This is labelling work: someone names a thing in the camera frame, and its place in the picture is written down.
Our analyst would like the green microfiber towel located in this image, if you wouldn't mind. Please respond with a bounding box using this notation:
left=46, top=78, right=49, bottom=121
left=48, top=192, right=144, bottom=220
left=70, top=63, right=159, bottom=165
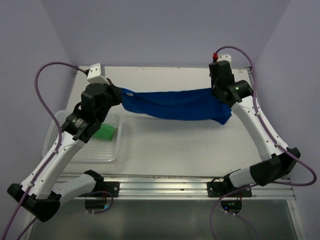
left=92, top=123, right=118, bottom=141

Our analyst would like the blue microfiber towel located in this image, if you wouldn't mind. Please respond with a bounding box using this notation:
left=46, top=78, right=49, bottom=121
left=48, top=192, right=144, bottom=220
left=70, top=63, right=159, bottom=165
left=121, top=88, right=232, bottom=125

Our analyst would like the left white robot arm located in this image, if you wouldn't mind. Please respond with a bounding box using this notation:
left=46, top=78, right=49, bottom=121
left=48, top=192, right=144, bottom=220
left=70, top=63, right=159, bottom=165
left=7, top=83, right=122, bottom=222

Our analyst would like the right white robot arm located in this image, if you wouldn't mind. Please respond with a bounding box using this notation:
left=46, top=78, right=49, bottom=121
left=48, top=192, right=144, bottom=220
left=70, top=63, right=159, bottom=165
left=208, top=60, right=301, bottom=197

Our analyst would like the clear plastic basket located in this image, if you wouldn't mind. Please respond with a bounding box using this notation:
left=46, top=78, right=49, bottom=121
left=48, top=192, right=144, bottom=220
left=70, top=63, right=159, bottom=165
left=41, top=110, right=123, bottom=164

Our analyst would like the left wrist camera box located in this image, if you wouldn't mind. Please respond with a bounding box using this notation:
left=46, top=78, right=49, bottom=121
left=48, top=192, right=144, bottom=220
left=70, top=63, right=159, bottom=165
left=86, top=63, right=107, bottom=84

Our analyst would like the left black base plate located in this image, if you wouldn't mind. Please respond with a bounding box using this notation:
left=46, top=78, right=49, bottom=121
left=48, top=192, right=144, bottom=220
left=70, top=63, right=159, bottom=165
left=80, top=181, right=120, bottom=198

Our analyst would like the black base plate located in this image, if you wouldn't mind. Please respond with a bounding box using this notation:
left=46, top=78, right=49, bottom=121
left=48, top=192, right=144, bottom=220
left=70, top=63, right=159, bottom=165
left=206, top=181, right=253, bottom=198
left=80, top=181, right=120, bottom=198

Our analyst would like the aluminium mounting rail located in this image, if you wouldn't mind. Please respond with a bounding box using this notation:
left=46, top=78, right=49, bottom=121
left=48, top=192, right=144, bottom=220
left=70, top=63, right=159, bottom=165
left=104, top=175, right=295, bottom=200

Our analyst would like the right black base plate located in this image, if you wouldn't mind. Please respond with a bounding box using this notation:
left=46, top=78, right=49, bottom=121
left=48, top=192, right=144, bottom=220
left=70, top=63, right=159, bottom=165
left=206, top=181, right=253, bottom=198

